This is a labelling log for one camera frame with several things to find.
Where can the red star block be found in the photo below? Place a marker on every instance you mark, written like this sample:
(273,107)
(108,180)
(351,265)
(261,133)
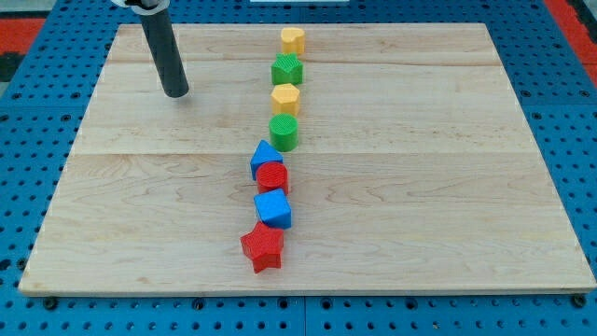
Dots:
(264,246)

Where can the white rod mount collar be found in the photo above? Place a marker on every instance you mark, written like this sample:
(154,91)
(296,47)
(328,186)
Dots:
(143,7)

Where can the yellow heart block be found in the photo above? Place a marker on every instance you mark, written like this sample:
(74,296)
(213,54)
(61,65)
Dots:
(293,40)

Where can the light wooden board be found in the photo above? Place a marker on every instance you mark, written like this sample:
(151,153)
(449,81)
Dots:
(416,173)

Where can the blue cube block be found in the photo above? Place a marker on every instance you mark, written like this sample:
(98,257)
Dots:
(273,209)

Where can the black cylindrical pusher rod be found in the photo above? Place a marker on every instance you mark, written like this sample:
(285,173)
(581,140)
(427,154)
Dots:
(159,33)

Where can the green star block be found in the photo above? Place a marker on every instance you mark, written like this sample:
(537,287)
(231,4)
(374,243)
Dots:
(287,69)

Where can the blue triangle block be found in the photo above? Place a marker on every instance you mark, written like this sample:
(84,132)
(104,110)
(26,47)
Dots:
(264,153)

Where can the yellow hexagon block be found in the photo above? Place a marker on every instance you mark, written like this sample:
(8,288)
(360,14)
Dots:
(285,99)

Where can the green cylinder block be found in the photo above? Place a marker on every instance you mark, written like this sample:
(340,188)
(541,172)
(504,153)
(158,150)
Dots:
(284,132)

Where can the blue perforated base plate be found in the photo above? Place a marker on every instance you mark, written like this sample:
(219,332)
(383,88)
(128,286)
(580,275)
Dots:
(46,99)

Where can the red cylinder block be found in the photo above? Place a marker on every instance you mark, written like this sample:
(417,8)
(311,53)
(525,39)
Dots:
(272,175)

